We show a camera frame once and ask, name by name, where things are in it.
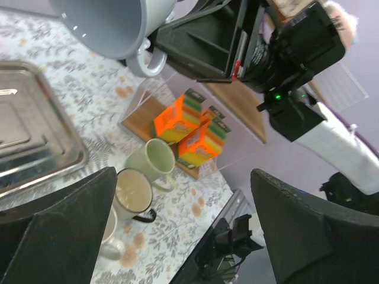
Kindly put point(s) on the cream mug black handle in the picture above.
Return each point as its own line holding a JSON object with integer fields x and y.
{"x": 133, "y": 197}

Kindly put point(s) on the sponge pack lower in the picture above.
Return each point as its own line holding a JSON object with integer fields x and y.
{"x": 206, "y": 142}

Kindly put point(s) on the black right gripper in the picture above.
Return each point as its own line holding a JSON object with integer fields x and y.
{"x": 220, "y": 40}

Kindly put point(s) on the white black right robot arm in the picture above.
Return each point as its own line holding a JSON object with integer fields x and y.
{"x": 301, "y": 118}

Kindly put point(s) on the silver metal tray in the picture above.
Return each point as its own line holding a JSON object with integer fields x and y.
{"x": 39, "y": 143}

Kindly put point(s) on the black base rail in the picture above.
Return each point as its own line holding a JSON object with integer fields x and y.
{"x": 223, "y": 248}

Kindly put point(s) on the sponge pack upper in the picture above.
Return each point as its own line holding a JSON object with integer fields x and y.
{"x": 180, "y": 118}

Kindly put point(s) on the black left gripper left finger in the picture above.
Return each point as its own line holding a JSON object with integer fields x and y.
{"x": 56, "y": 238}

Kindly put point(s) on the floral table mat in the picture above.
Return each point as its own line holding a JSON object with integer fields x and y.
{"x": 94, "y": 93}

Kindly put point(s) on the light green mug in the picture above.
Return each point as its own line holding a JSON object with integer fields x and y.
{"x": 155, "y": 160}

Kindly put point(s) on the white speckled mug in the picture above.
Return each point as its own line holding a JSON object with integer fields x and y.
{"x": 111, "y": 247}

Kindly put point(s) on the white wire wooden shelf rack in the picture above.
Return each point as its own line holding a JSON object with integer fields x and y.
{"x": 235, "y": 101}

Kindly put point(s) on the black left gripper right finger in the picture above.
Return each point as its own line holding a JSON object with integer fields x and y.
{"x": 312, "y": 240}

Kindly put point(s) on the sponge pack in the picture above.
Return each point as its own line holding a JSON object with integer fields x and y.
{"x": 180, "y": 118}
{"x": 206, "y": 142}

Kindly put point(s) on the grey mug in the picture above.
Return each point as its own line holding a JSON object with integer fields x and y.
{"x": 118, "y": 29}

